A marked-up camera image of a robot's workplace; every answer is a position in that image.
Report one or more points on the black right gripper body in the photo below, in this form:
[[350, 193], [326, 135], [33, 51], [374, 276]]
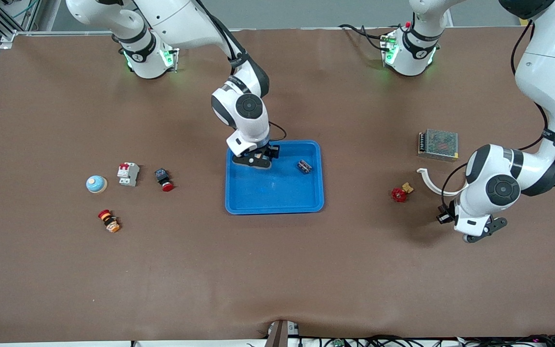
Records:
[[271, 151]]

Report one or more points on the large black electrolytic capacitor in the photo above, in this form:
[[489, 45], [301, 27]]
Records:
[[443, 218]]

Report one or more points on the small black electrolytic capacitor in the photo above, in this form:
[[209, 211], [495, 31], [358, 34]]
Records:
[[305, 166]]

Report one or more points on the blue call bell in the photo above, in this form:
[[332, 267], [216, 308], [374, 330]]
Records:
[[96, 184]]

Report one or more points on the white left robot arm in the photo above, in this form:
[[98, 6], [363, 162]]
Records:
[[552, 62]]

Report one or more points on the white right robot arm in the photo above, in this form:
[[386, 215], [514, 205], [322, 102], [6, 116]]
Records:
[[176, 19]]

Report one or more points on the blue plastic tray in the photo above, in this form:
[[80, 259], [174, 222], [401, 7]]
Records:
[[277, 197]]

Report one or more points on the white curved plastic clamp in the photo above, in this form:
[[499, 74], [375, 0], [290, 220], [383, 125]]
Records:
[[434, 188]]

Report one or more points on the metal mesh power supply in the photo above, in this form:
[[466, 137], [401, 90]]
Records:
[[439, 144]]

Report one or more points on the black red mushroom push button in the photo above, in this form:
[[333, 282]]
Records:
[[163, 177]]

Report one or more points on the brown table mat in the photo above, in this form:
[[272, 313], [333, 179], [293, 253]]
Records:
[[277, 279]]

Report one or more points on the white circuit breaker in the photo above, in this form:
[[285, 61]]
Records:
[[128, 174]]

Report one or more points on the red yellow emergency stop button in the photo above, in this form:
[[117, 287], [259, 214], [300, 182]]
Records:
[[109, 220]]

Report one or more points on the metal table clamp bracket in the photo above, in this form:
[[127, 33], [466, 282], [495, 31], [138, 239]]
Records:
[[282, 335]]

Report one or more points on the aluminium frame post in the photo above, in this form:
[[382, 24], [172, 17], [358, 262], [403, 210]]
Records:
[[34, 14]]

